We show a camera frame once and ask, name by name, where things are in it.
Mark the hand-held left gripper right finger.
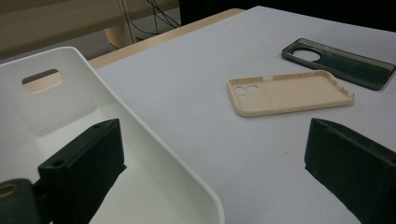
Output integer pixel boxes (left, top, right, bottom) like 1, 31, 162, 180
304, 117, 396, 224

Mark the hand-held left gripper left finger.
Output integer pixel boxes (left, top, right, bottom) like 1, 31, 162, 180
36, 118, 127, 224

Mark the white plastic storage bin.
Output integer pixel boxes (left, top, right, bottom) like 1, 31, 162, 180
0, 46, 226, 224

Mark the beige phone case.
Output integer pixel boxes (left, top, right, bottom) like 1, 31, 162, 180
227, 69, 356, 119

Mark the dark translucent phone case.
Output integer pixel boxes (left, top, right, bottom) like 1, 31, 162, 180
281, 37, 396, 91

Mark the white table mat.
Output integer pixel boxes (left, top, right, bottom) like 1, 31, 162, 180
94, 5, 396, 224

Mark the bundle of black cables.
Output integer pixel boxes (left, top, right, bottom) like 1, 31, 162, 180
120, 0, 181, 43

